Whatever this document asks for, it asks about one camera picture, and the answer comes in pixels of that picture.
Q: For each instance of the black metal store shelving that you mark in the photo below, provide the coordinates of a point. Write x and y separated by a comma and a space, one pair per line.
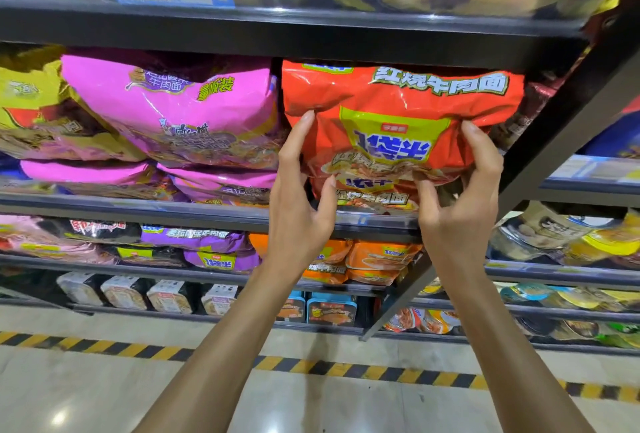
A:
300, 32

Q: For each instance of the person's right forearm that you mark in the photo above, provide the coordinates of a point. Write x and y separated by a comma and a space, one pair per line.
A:
505, 362

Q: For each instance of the person's left forearm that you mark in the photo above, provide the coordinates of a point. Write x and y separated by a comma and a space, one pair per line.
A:
225, 357

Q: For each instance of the person's left hand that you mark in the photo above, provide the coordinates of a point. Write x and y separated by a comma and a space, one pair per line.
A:
295, 227

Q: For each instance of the noodle packets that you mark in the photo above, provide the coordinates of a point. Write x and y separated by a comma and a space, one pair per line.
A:
175, 102

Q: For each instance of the person's right hand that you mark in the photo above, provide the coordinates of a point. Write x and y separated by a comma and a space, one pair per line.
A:
460, 232

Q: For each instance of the red orange noodle multipack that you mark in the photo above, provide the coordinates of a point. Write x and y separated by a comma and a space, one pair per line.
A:
400, 97

